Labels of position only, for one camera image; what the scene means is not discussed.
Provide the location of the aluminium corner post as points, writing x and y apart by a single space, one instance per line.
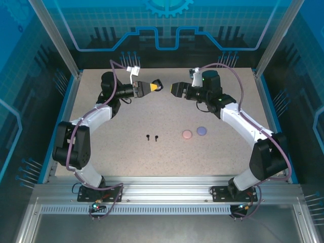
276 38
58 38

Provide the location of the black earbud charging case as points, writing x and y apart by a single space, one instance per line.
159 81

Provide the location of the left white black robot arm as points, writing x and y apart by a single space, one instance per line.
98 119

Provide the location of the aluminium mounting rail beam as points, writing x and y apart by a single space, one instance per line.
164 189

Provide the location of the grey metal shelf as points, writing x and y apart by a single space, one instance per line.
162 227

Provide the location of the aluminium table side rail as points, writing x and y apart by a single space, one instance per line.
264 96
72 96

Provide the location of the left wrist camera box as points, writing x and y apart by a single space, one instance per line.
134 70

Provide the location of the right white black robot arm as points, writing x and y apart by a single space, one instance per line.
236 121

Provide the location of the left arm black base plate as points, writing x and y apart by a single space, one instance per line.
86 197

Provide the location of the purple earbud charging case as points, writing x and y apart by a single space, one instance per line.
202 130

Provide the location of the pink earbud charging case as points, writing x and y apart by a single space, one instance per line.
187 134

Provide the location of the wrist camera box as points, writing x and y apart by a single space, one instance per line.
196 78
134 70

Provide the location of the black connector with LED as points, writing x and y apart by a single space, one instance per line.
95 207
246 206

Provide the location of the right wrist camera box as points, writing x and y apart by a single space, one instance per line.
196 78

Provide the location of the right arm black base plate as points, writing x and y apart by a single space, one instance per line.
220 195

